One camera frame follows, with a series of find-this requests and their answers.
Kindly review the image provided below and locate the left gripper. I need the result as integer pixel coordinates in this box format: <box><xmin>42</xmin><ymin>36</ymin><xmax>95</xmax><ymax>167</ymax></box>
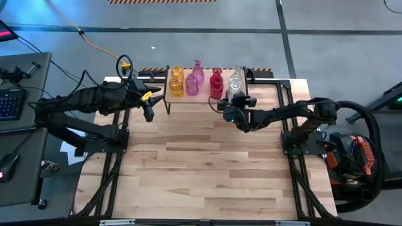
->
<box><xmin>125</xmin><ymin>78</ymin><xmax>165</xmax><ymax>123</ymax></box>

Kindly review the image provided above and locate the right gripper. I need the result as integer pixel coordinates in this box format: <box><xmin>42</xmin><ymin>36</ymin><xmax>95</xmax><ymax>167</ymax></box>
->
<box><xmin>216</xmin><ymin>89</ymin><xmax>258</xmax><ymax>132</ymax></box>

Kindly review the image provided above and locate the tall clear faceted vase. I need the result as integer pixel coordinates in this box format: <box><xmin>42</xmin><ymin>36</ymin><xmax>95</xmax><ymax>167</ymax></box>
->
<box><xmin>231</xmin><ymin>65</ymin><xmax>246</xmax><ymax>83</ymax></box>

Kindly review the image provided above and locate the red ribbed bottle vase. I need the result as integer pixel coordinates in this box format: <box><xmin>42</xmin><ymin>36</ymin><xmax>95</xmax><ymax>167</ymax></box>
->
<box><xmin>209</xmin><ymin>80</ymin><xmax>225</xmax><ymax>100</ymax></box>

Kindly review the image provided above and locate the yellow glass jar vase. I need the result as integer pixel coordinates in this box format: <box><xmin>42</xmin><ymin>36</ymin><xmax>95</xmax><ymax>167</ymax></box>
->
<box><xmin>168</xmin><ymin>77</ymin><xmax>185</xmax><ymax>98</ymax></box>
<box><xmin>170</xmin><ymin>65</ymin><xmax>185</xmax><ymax>81</ymax></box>

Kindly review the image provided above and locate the red bulbous glass vase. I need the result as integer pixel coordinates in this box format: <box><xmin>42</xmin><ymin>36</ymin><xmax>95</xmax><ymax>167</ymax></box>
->
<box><xmin>212</xmin><ymin>67</ymin><xmax>224</xmax><ymax>83</ymax></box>

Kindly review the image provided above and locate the pink ribbed bottle vase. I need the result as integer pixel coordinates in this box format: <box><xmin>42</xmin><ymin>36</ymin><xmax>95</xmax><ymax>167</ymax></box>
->
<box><xmin>184</xmin><ymin>73</ymin><xmax>199</xmax><ymax>96</ymax></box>

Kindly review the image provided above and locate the tall pink ribbed vase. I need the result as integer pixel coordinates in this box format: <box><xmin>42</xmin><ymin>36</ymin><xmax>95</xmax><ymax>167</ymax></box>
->
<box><xmin>191</xmin><ymin>58</ymin><xmax>205</xmax><ymax>84</ymax></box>

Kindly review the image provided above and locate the grey desk top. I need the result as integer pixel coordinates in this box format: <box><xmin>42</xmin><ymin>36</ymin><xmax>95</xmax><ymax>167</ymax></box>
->
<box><xmin>0</xmin><ymin>51</ymin><xmax>53</xmax><ymax>132</ymax></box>
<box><xmin>0</xmin><ymin>127</ymin><xmax>48</xmax><ymax>208</ymax></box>

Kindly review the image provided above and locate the black orange shop vacuum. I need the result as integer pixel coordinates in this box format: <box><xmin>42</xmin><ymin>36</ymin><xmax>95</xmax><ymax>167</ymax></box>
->
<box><xmin>323</xmin><ymin>100</ymin><xmax>386</xmax><ymax>214</ymax></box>

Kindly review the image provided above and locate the black clamp tool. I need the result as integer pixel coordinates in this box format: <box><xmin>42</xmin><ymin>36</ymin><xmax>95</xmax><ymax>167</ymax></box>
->
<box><xmin>0</xmin><ymin>61</ymin><xmax>42</xmax><ymax>85</ymax></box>

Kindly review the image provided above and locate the backlit keyboard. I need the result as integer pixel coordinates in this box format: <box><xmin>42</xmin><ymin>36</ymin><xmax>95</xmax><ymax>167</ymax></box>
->
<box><xmin>0</xmin><ymin>87</ymin><xmax>28</xmax><ymax>122</ymax></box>

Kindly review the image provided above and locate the black equipment with green light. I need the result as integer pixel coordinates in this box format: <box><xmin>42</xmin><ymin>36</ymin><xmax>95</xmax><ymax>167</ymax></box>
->
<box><xmin>345</xmin><ymin>80</ymin><xmax>402</xmax><ymax>124</ymax></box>

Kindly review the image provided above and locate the dark screen with red glow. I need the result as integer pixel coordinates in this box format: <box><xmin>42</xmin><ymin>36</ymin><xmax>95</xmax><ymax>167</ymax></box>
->
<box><xmin>0</xmin><ymin>19</ymin><xmax>19</xmax><ymax>43</ymax></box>

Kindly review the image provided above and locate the black computer mouse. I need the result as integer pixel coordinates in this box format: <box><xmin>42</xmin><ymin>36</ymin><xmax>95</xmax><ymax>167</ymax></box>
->
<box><xmin>0</xmin><ymin>153</ymin><xmax>20</xmax><ymax>183</ymax></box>

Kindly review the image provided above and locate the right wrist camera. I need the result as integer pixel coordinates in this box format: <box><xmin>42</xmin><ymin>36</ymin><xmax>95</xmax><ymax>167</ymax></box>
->
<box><xmin>234</xmin><ymin>93</ymin><xmax>249</xmax><ymax>107</ymax></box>

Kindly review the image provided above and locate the wooden shelf with black frame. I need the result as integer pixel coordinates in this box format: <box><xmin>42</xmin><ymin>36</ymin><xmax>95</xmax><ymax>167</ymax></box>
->
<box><xmin>162</xmin><ymin>65</ymin><xmax>249</xmax><ymax>117</ymax></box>

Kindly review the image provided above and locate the yellow extension cable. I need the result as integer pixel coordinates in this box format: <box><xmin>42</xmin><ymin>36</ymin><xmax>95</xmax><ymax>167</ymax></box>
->
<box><xmin>45</xmin><ymin>0</ymin><xmax>133</xmax><ymax>70</ymax></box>

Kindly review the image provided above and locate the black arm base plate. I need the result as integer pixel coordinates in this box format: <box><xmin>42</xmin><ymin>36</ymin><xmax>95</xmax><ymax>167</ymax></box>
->
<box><xmin>281</xmin><ymin>130</ymin><xmax>326</xmax><ymax>156</ymax></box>
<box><xmin>84</xmin><ymin>128</ymin><xmax>130</xmax><ymax>154</ymax></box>

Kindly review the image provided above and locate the black aluminium table frame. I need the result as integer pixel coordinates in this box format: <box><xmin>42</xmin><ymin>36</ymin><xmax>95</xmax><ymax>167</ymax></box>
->
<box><xmin>73</xmin><ymin>77</ymin><xmax>337</xmax><ymax>220</ymax></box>

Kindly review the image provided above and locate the silver aluminium bracket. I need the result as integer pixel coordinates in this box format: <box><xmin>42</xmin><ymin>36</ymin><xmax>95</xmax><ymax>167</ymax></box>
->
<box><xmin>99</xmin><ymin>219</ymin><xmax>136</xmax><ymax>226</ymax></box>
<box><xmin>274</xmin><ymin>220</ymin><xmax>311</xmax><ymax>226</ymax></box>

